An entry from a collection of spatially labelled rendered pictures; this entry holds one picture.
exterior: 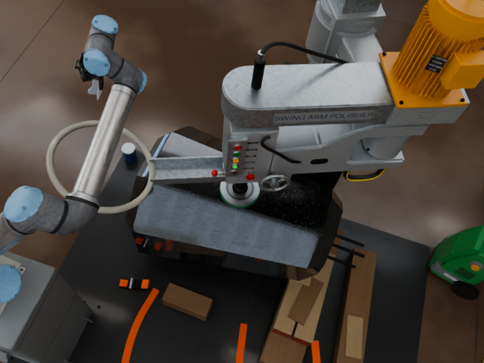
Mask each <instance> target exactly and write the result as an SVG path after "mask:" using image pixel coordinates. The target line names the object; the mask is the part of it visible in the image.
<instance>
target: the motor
mask: <svg viewBox="0 0 484 363"><path fill-rule="evenodd" d="M483 46H484V0H429V1H428V3H426V5H425V6H424V7H423V9H422V11H421V13H420V15H419V17H418V19H417V21H416V23H415V24H414V26H413V29H412V30H411V33H410V35H409V36H408V39H407V40H406V42H405V44H404V46H403V48H402V50H401V51H400V52H379V54H378V55H379V58H380V62H381V64H382V68H383V71H384V73H385V76H386V79H387V82H388V85H389V87H390V91H391V94H392V96H393V99H394V102H395V106H396V108H397V109H411V108H429V107H464V106H466V104H467V102H466V101H465V98H464V96H463V94H462V91H461V89H474V88H475V87H476V86H477V85H478V84H479V82H480V81H481V80H482V78H483V77H484V50H481V49H482V47H483Z"/></svg>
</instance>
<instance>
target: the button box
mask: <svg viewBox="0 0 484 363"><path fill-rule="evenodd" d="M247 144H248V138H232V137H228V141H227V149H226V157H225V177H228V176H242V175H243V167H244V162H245V157H246V149H247ZM235 145H241V146H242V148H241V149H240V150H235V149H233V146H235ZM236 151H238V152H240V153H241V154H240V156H238V157H235V156H233V153H234V152H236ZM234 158H239V159H240V161H239V162H238V163H233V162H232V159H234ZM234 164H237V165H239V167H238V168H237V169H232V168H231V166H232V165H234ZM235 170H236V171H238V173H237V174H235V175H232V174H230V172H231V171H235Z"/></svg>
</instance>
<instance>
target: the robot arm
mask: <svg viewBox="0 0 484 363"><path fill-rule="evenodd" d="M117 33H118V24H117V23H116V21H115V20H113V18H111V17H108V16H106V15H102V14H100V15H96V16H95V17H94V18H93V20H92V22H91V29H90V31H89V36H88V39H87V41H86V46H85V49H84V51H85V52H84V53H81V58H80V59H78V60H77V61H76V65H75V68H74V69H78V70H79V71H80V72H79V73H80V78H81V80H83V82H85V81H91V80H92V79H94V80H93V81H92V87H91V88H90V89H89V90H88V93H89V94H96V95H97V100H99V98H100V96H101V94H102V90H103V86H104V78H103V76H106V77H108V78H109V79H111V80H113V81H114V83H113V85H112V90H111V92H110V94H109V97H108V100H107V103H106V105H105V108H104V111H103V113H102V116H101V118H100V121H99V124H98V126H97V129H96V131H95V134H94V137H93V139H92V141H91V145H90V146H89V149H88V152H87V155H86V158H85V159H84V163H83V165H82V167H81V170H80V173H79V176H78V178H77V180H76V183H75V186H74V188H73V191H72V192H71V193H69V194H67V195H66V196H65V199H64V200H63V199H61V198H59V197H56V196H53V195H51V194H48V193H46V192H43V191H41V190H40V189H38V188H34V187H29V186H22V187H19V188H18V189H16V190H15V191H14V192H13V193H12V195H11V197H9V199H8V200H7V201H6V204H5V206H4V211H3V212H2V213H1V214H0V255H2V254H3V253H5V252H6V251H8V250H9V249H10V248H12V247H13V246H15V245H16V244H18V243H19V242H20V241H22V240H23V239H25V238H26V237H28V236H29V235H30V234H32V233H34V232H36V231H37V230H41V231H44V232H46V233H50V234H52V235H55V236H64V235H68V234H72V233H75V232H76V231H79V230H81V229H82V228H84V227H86V226H87V225H88V224H89V223H90V222H91V221H92V220H93V219H94V218H95V217H96V215H97V213H98V211H99V207H100V205H99V203H98V201H97V200H98V197H99V193H100V192H101V189H102V185H103V183H104V180H105V177H106V175H107V172H108V169H109V166H110V164H111V161H112V158H113V155H114V153H115V150H116V147H117V144H118V142H119V139H120V136H121V134H122V130H123V128H124V126H125V122H126V120H127V116H128V114H129V112H130V108H131V106H132V104H133V100H134V98H135V96H136V95H138V94H140V93H141V92H142V91H143V90H144V87H145V85H146V83H147V76H146V74H145V73H144V72H143V71H141V69H140V68H137V67H136V66H134V65H133V64H132V63H130V62H129V61H127V60H125V59H124V58H123V57H122V56H121V55H119V54H117V53H116V52H115V51H113V47H114V43H115V37H116V34H117ZM77 63H79V66H77ZM97 77H98V78H97ZM95 78H97V80H96V79H95ZM21 288H22V275H21V273H20V272H19V270H18V269H17V268H15V267H14V266H11V265H8V264H0V304H1V303H7V302H9V301H10V300H13V299H14V298H15V297H16V296H17V295H18V294H19V292H20V290H21Z"/></svg>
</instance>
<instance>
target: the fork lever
mask: <svg viewBox="0 0 484 363"><path fill-rule="evenodd" d="M150 162H154V165H155V170H156V175H155V178H150V182H154V184H153V185H156V184H188V183H204V182H225V175H223V174H218V175H217V176H213V175H212V174H211V172H212V170H217V171H223V156H193V157H173V158H150Z"/></svg>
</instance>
